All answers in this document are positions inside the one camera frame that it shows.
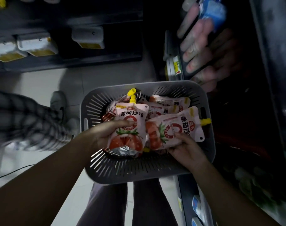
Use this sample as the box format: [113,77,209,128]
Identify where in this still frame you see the person's right forearm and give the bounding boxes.
[191,159,282,226]

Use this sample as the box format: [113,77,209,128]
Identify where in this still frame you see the person's right leg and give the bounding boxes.
[132,178,179,226]

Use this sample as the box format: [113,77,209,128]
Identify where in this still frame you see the shelf edge price label strip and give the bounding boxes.
[163,30,184,82]

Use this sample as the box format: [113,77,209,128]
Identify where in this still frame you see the dark store shelf unit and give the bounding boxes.
[0,0,144,74]

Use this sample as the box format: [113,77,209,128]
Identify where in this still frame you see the person's left hand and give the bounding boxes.
[85,119,135,154]

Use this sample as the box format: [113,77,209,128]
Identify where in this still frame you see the person's right hand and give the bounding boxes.
[167,133,209,172]

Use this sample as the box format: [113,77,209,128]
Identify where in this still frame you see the tomato sauce pouch sideways print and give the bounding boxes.
[145,106,212,151]

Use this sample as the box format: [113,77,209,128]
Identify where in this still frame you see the white price tag holder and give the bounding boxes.
[17,32,59,57]
[71,26,105,50]
[0,36,28,63]

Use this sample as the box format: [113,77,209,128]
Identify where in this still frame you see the tomato sauce pouch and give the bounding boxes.
[145,102,184,121]
[101,96,132,123]
[149,95,191,111]

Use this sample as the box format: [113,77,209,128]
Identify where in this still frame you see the person's left leg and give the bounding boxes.
[76,182,128,226]

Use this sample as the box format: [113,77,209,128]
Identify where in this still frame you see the black floor cable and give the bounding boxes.
[0,164,36,182]

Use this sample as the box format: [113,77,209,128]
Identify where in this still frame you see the person's leg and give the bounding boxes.
[76,182,128,226]
[0,90,73,154]
[132,178,179,226]

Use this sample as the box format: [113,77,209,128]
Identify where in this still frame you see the blue and white packet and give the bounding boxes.
[199,0,227,31]

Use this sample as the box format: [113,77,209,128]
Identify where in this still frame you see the person's left forearm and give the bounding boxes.
[0,133,97,226]

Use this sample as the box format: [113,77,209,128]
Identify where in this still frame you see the grey slotted plastic basket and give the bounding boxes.
[80,80,216,185]

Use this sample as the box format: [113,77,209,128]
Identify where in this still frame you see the dark shelf with goods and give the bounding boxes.
[176,0,286,226]

